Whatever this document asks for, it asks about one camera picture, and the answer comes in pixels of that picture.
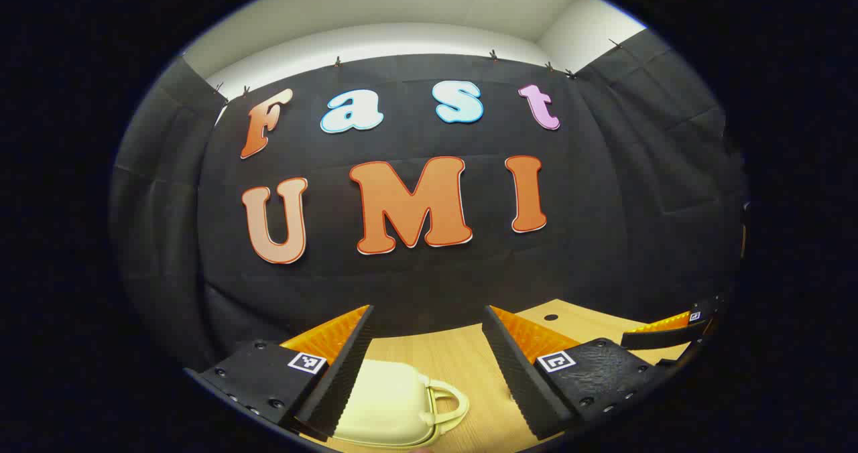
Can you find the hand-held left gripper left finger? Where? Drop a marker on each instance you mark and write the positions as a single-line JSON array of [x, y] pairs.
[[342, 386]]

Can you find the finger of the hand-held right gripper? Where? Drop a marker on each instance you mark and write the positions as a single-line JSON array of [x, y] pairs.
[[660, 339]]

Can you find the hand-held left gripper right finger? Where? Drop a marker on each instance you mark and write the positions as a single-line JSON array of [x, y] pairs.
[[513, 379]]

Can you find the black backdrop cloth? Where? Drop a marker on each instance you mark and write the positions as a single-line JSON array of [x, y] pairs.
[[415, 279]]

